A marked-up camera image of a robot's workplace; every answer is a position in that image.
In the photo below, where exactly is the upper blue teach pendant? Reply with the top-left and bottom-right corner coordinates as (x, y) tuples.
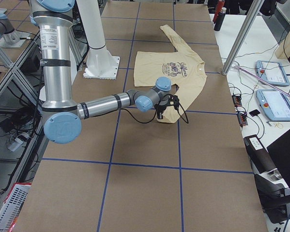
(255, 60), (290, 87)

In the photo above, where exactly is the red water bottle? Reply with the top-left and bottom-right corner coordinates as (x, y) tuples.
(213, 0), (225, 23)

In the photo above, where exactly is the yellow long sleeve shirt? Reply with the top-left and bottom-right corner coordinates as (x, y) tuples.
(134, 25), (207, 110)

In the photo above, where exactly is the lower blue teach pendant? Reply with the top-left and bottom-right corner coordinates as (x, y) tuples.
(256, 89), (290, 122)

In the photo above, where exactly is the black monitor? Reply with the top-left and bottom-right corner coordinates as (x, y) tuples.
(267, 129), (290, 188)

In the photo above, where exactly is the white perforated basket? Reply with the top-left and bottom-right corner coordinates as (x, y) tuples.
(0, 183), (31, 232)

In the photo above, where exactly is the aluminium frame post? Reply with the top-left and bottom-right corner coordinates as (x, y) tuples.
(222, 0), (264, 75)

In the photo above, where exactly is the blue teach pendant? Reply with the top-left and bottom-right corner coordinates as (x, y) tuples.
(256, 89), (290, 122)
(255, 60), (290, 87)

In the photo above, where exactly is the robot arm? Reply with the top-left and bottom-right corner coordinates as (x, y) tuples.
(30, 0), (175, 144)

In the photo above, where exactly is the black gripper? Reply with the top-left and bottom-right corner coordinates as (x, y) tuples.
(156, 94), (179, 119)

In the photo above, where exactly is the black desktop device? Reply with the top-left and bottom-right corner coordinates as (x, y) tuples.
(244, 135), (290, 223)

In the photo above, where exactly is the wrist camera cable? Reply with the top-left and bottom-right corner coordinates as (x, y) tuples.
(120, 94), (189, 124)

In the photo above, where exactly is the white camera mast pedestal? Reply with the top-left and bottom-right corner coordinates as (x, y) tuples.
(77, 0), (120, 79)

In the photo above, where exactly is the reacher grabber stick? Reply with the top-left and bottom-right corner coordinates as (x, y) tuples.
(236, 66), (290, 98)

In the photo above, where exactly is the black water bottle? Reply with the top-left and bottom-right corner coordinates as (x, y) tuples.
(214, 7), (227, 31)

